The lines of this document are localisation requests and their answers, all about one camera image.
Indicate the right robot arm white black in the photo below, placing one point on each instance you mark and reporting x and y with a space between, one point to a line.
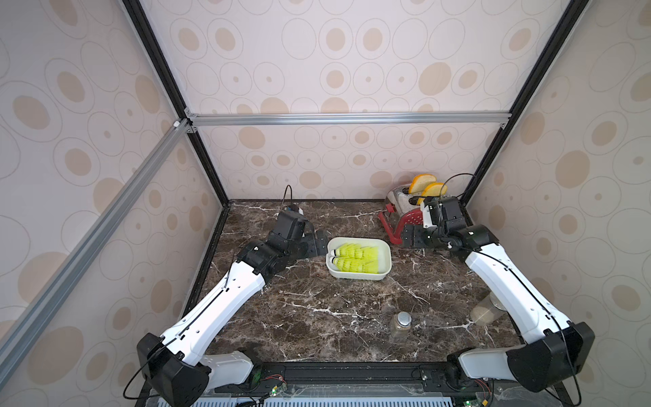
553 347

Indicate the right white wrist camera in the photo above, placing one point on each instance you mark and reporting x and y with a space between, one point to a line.
426 216

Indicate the red toaster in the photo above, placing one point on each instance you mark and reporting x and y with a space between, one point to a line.
397 213

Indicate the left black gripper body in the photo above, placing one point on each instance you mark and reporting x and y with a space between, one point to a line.
308 244

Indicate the yellow shuttlecock two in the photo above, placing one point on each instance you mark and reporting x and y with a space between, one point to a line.
356 251

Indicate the yellow shuttlecock seven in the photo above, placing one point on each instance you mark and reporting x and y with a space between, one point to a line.
356 265

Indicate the yellow bread slice front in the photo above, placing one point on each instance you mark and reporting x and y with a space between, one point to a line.
435 189

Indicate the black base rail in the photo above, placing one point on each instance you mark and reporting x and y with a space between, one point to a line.
373 384

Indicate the yellow bread slice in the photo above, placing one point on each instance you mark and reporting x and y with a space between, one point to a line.
435 189
420 183

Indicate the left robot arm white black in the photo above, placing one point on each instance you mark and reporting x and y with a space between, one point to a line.
175 364

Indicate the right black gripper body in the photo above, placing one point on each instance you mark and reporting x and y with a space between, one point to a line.
414 236

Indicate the white plastic storage box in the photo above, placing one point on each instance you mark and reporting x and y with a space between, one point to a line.
385 262

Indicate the yellow bread slice rear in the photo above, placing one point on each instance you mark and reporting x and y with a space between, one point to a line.
420 183

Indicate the glass spice jar silver lid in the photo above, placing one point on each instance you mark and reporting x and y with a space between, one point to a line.
400 326

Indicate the aluminium frame bar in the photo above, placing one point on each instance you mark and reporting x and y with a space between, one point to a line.
383 118
48 302

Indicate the aluminium frame bar rear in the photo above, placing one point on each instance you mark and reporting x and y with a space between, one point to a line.
383 118

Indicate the aluminium frame bar left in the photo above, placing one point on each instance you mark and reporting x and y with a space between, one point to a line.
48 302

